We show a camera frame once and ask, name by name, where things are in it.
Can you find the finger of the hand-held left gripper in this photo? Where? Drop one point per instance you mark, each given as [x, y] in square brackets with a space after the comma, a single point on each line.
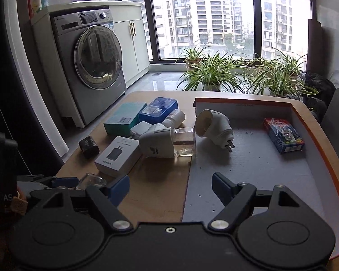
[65, 181]

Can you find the black bag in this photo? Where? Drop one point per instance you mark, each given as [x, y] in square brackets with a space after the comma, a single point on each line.
[319, 84]

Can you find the bottles on washer top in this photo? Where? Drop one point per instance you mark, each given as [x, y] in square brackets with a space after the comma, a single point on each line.
[36, 3]

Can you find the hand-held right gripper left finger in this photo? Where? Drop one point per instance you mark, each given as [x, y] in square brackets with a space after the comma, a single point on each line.
[119, 188]

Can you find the black charger plug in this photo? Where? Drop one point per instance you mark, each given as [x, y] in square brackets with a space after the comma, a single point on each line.
[89, 147]

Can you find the white charger box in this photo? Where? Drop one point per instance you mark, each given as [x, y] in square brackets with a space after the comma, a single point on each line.
[117, 156]

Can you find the orange-edged cardboard tray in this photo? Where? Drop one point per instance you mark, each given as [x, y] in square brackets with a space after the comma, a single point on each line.
[248, 161]

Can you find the white cabinet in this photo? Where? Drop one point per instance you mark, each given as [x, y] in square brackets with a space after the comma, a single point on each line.
[135, 53]

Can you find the blue plastic box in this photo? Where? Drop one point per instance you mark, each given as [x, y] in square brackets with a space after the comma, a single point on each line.
[158, 110]

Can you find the brown rolled mat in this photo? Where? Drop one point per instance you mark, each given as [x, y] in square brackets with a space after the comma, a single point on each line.
[315, 45]

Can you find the red and blue card box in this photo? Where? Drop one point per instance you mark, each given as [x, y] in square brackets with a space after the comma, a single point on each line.
[284, 135]

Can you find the grey washing machine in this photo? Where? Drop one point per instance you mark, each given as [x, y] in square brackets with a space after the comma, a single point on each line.
[67, 90]

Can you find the potted spider plant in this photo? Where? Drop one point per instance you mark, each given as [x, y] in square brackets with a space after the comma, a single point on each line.
[192, 55]
[279, 82]
[288, 62]
[210, 72]

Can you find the grey folding chair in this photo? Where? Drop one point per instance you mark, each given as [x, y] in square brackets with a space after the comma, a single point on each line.
[337, 118]

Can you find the black window frame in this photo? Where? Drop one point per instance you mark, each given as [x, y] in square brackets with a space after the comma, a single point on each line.
[255, 19]

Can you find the round white plug adapter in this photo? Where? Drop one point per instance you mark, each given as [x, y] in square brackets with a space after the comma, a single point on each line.
[214, 127]

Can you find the apartment buildings outside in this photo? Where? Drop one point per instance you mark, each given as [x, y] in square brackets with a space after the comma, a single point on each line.
[203, 11]

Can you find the white pill bottle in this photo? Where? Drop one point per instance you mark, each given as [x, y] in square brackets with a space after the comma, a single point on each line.
[175, 117]

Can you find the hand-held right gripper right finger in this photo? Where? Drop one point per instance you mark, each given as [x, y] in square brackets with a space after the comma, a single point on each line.
[221, 187]

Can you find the teal cardboard box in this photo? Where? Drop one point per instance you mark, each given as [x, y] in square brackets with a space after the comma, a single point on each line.
[124, 117]

